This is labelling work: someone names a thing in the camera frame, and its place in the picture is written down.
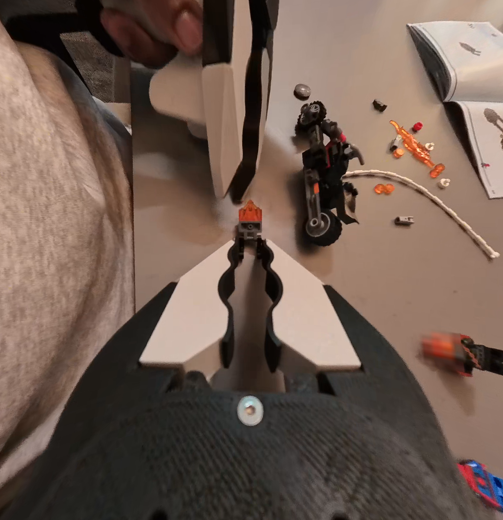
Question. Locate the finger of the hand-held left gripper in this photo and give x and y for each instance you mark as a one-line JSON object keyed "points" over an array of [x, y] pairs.
{"points": [[223, 122], [267, 81]]}

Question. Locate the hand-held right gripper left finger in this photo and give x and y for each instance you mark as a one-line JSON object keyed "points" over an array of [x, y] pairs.
{"points": [[186, 325]]}

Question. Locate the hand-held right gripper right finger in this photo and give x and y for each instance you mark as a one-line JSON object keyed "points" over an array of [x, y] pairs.
{"points": [[316, 325]]}

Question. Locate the grey round lego tile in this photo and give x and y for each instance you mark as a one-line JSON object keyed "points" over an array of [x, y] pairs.
{"points": [[302, 91]]}

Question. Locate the small black lego assembly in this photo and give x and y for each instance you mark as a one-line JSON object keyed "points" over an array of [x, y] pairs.
{"points": [[250, 219]]}

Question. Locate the lego instruction booklet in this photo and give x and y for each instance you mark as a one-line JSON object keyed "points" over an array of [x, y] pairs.
{"points": [[471, 61]]}

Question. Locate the black lego motorcycle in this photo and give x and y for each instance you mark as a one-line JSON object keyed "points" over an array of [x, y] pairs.
{"points": [[324, 170]]}

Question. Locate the small dark lego piece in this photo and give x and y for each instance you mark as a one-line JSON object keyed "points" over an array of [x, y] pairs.
{"points": [[379, 105]]}

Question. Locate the grey lego pin connector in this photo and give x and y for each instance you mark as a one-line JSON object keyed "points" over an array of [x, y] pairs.
{"points": [[404, 220]]}

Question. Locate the grey lego clip piece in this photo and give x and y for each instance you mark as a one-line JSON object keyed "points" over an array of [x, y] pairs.
{"points": [[394, 141]]}

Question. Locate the black flaming lego minifigure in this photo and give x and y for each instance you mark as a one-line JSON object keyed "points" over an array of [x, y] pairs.
{"points": [[463, 353]]}

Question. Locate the red round lego stud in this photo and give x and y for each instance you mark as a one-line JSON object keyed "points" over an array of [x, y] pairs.
{"points": [[417, 126]]}

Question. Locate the branched orange lego flame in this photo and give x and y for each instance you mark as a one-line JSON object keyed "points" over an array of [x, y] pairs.
{"points": [[414, 144]]}

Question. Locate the blue red lego figure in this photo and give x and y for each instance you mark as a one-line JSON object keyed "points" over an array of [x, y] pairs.
{"points": [[487, 483]]}

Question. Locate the person's left hand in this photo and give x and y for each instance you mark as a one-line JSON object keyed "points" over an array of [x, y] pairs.
{"points": [[154, 28]]}

